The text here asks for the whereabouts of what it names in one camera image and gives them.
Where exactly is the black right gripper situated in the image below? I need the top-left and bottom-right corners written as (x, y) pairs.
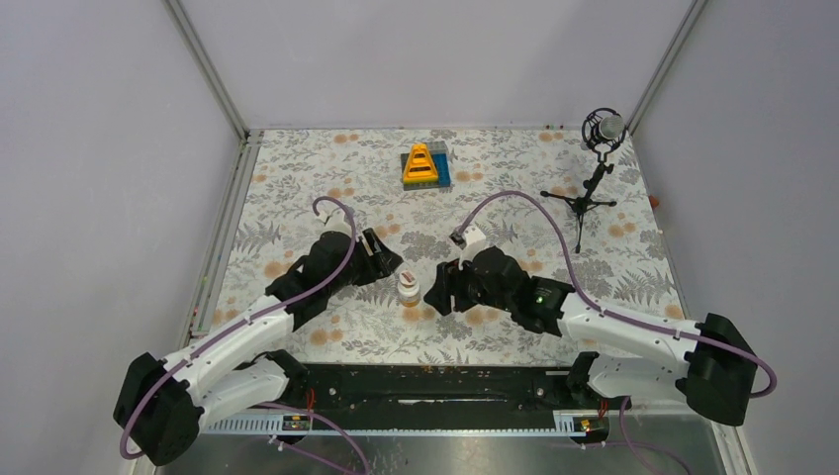
top-left (423, 250), bottom-right (514, 316)

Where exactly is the white cap amber pill bottle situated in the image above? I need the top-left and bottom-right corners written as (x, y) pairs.
top-left (397, 270), bottom-right (421, 308)

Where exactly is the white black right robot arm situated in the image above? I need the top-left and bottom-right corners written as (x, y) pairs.
top-left (423, 246), bottom-right (758, 427)

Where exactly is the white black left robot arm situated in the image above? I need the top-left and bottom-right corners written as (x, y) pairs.
top-left (114, 229), bottom-right (404, 466)

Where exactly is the floral patterned table mat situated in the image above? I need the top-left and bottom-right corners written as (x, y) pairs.
top-left (201, 130), bottom-right (683, 365)

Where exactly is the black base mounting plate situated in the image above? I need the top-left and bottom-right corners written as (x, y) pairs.
top-left (277, 363), bottom-right (622, 431)

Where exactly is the yellow pyramid toy on blocks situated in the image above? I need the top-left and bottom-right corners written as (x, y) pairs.
top-left (400, 142), bottom-right (452, 191)

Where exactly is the black microphone on tripod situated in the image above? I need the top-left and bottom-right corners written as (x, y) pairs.
top-left (540, 108), bottom-right (627, 253)

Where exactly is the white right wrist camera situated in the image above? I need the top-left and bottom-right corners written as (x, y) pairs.
top-left (450, 225), bottom-right (487, 266)

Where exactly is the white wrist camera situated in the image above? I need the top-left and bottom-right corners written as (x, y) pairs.
top-left (319, 208), bottom-right (357, 239)
top-left (450, 225), bottom-right (487, 266)

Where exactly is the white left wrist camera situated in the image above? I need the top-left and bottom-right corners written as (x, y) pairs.
top-left (319, 208), bottom-right (357, 239)

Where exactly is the white slotted cable duct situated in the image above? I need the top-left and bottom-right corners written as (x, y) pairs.
top-left (203, 411), bottom-right (588, 439)

